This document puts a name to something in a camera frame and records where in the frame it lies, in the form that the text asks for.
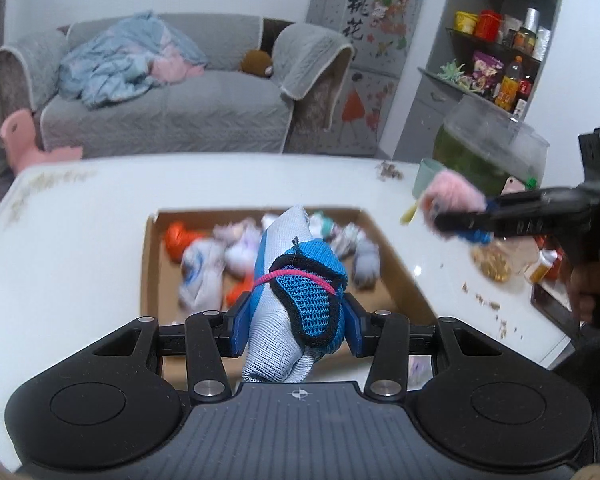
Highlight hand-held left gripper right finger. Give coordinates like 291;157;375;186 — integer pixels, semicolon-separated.
342;294;504;402

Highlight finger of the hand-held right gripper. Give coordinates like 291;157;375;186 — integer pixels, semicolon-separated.
432;210;565;237
485;187;582;219

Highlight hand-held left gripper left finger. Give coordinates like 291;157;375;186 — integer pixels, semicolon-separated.
92;294;253;402

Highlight pink fluffy sock bundle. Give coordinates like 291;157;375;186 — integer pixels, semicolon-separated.
400;169;494;249

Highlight brown cardboard box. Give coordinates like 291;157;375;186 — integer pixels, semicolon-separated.
139;206;439;382

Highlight light blue sock bundle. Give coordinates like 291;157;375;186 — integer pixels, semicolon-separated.
178;238;227;310

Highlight blue knit sock bundle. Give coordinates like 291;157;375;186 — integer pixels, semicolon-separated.
242;204;350;385

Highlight white pink striped bundle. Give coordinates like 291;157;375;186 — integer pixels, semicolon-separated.
330;223;367;260

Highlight white bundle teal tie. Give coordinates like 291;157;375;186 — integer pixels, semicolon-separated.
307;211;341;241

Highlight person's right hand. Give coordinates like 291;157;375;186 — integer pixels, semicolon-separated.
568;262;600;324

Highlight bag of peanuts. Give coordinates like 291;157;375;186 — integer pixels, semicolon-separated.
471;239;514;284

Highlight grey white sock bundle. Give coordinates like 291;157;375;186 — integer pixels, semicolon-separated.
224;242;257;277

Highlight orange pill bottle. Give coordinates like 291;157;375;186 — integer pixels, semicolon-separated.
527;249;557;284

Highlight clear tank green contents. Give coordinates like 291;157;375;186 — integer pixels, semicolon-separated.
432;95;551;197

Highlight scattered nut shells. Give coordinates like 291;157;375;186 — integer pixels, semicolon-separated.
459;279;527;342

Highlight green cup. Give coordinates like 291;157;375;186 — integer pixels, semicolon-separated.
412;158;444;202

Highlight white lilac sock bundle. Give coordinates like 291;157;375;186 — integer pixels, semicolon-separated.
213;219;264;249

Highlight dark tray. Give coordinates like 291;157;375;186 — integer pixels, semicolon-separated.
529;282;582;342

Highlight orange drink bottle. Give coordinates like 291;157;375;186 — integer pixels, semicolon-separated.
494;55;524;112

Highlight pile of nut shells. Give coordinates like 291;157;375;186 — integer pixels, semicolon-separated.
374;159;406;182

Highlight grey shelf unit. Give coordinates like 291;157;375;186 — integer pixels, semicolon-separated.
394;0;567;162

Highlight purple snack bag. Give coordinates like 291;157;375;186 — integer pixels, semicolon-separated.
472;50;505;97

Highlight green plant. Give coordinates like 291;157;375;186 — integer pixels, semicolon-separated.
437;59;477;92

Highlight glass jar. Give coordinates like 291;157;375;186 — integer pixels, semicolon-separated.
512;27;536;54

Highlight red container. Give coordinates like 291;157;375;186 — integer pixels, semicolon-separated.
474;8;501;41

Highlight yellow container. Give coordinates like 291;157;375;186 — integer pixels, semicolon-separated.
453;10;479;36

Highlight grey sofa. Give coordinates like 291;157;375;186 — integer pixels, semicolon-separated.
0;12;356;159

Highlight floral decorated refrigerator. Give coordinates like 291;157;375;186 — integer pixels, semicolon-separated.
306;0;428;157

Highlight grey quilted armrest cover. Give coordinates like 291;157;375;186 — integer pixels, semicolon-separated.
272;22;355;102

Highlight brown plush toy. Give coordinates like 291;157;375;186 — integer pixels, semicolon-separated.
239;49;274;79

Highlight pink clothes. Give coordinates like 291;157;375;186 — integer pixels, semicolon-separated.
149;52;207;84

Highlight pink chair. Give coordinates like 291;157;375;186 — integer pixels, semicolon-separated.
0;109;84;171

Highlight blue clothes pile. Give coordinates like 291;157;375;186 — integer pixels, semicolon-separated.
58;9;209;109

